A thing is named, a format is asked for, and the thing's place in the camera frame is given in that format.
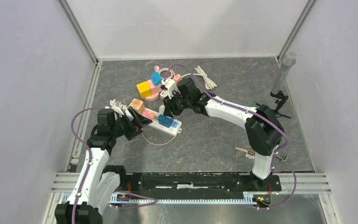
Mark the light blue plug adapter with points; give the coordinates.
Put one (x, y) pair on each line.
(156, 78)

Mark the blue cube socket adapter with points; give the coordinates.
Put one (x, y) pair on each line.
(165, 121)

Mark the tan cube adapter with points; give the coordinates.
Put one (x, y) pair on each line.
(137, 105)

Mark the small white power strip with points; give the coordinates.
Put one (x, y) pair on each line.
(165, 93)

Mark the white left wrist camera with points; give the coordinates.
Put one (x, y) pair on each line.
(117, 107)

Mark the large white power strip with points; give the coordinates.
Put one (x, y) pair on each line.
(173, 130)

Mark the pink round socket stack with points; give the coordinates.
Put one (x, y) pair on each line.
(155, 91)

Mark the pink plug adapter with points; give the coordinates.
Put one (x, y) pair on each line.
(148, 114)

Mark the white cable duct strip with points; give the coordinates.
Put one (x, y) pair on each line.
(247, 199)

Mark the black microphone tripod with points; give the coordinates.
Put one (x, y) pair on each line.
(281, 99)

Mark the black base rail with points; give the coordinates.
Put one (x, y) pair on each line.
(198, 185)

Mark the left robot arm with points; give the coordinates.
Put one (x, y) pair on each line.
(97, 181)

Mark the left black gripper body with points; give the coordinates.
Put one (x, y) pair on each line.
(128, 128)

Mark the salmon plug on strip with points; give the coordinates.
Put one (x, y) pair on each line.
(177, 78)

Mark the grey microphone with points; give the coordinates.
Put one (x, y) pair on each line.
(287, 62)

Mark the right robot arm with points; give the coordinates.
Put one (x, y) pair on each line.
(263, 129)

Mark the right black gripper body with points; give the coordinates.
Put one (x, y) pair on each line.
(176, 102)

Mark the white comb-like part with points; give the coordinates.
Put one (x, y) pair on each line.
(249, 152)

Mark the yellow cube adapter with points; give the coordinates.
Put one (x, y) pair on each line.
(144, 89)

